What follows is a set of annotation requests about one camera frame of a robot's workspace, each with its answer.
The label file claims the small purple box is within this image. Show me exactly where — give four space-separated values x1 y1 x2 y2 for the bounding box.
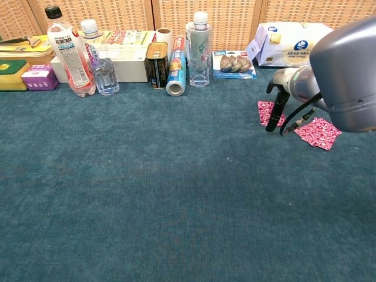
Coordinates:
21 64 60 91

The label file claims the long white box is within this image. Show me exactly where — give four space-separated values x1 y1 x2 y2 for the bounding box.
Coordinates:
49 51 149 84

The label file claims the woven folding screen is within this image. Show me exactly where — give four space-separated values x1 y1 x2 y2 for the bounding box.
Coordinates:
0 0 376 52

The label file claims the black and gold tin can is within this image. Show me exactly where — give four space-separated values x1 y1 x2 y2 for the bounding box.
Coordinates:
143 42 170 89

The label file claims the small water bottle purple label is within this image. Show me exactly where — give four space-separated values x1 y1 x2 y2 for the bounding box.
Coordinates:
80 19 120 96

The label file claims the green and yellow scouring sponge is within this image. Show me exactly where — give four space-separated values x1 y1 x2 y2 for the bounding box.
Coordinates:
0 59 32 92

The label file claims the white paper roll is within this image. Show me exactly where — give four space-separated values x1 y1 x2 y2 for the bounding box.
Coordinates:
155 28 173 55

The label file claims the white tissue pack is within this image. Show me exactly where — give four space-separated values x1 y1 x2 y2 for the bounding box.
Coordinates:
246 21 334 68

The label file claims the blue blister pack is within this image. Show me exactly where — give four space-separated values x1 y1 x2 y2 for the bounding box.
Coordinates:
212 50 258 80

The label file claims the blue plastic wrap roll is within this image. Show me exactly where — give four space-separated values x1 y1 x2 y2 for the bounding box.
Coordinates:
165 35 187 97

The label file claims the teal table mat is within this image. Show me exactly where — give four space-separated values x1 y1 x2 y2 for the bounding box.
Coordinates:
0 63 376 282

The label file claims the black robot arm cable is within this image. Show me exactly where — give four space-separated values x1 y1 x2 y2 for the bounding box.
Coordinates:
278 92 323 136

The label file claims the pink patterned square tile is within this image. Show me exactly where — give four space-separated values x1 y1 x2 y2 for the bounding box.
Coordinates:
257 100 286 127
294 117 343 152

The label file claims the tall clear bottle white cap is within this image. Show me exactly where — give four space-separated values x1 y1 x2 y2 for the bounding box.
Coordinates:
187 11 213 88

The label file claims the flat brown cardboard box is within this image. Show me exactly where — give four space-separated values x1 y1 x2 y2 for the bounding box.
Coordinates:
25 54 55 67

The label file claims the pink drink bottle black cap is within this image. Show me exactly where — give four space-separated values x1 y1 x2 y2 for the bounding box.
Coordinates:
44 5 97 98

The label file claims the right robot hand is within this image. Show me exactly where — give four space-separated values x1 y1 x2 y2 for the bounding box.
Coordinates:
265 66 297 133

